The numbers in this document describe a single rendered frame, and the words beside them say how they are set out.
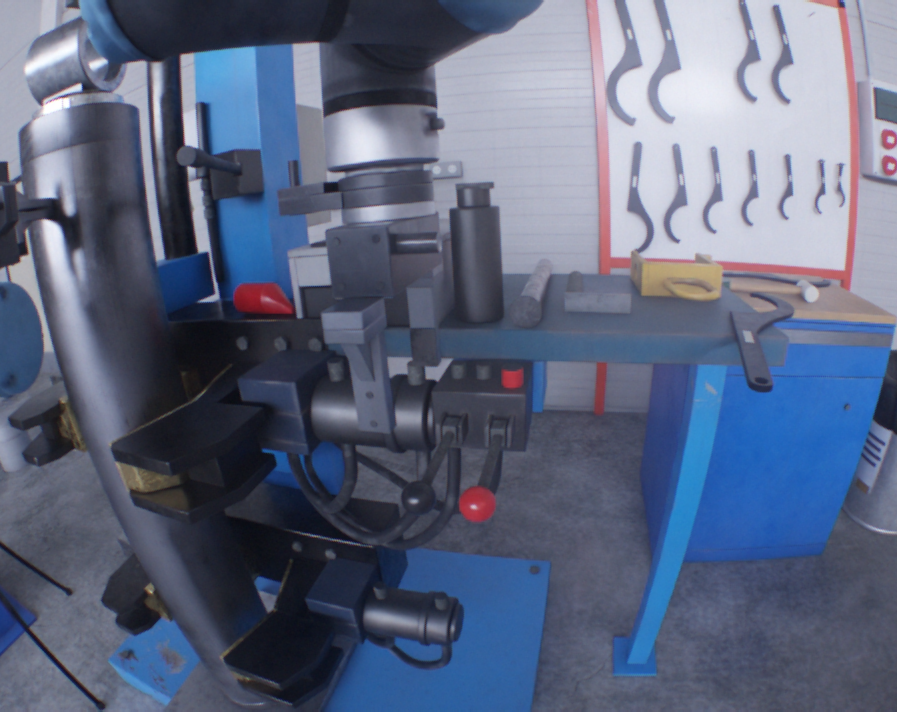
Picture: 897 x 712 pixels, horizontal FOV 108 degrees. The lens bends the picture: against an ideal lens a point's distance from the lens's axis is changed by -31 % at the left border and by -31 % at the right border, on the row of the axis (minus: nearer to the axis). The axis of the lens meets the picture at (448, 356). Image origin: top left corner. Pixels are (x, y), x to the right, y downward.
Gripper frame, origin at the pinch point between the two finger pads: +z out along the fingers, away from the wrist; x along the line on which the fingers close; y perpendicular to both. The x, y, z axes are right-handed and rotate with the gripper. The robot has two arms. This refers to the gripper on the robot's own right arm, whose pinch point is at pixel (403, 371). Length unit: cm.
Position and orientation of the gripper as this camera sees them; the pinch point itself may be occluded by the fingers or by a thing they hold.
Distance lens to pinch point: 41.6
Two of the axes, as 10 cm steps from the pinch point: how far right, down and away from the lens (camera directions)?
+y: 9.7, 0.2, -2.5
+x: 2.4, -3.6, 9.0
